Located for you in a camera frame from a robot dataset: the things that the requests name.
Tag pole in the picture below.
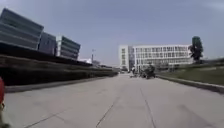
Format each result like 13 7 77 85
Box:
90 48 96 65

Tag vehicle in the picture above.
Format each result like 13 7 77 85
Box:
139 64 157 80

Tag grey concrete slab pavement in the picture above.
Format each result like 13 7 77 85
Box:
2 73 224 128

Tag white building with many windows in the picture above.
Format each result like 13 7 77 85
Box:
118 44 195 72

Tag glass building with pale edge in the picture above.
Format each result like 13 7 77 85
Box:
55 35 82 61

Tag dark glass building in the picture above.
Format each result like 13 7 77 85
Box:
37 31 58 56

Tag dark stepped hedge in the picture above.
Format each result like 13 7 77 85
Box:
0 54 120 87

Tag grass strip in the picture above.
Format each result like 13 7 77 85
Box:
159 64 224 87

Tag tall dark tree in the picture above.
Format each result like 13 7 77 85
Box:
187 35 205 65

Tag grey stone kerb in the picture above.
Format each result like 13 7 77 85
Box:
155 75 224 95

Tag large glass-fronted building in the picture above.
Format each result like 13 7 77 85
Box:
0 7 45 52

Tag robot's own part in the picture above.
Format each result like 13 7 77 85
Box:
0 77 7 128

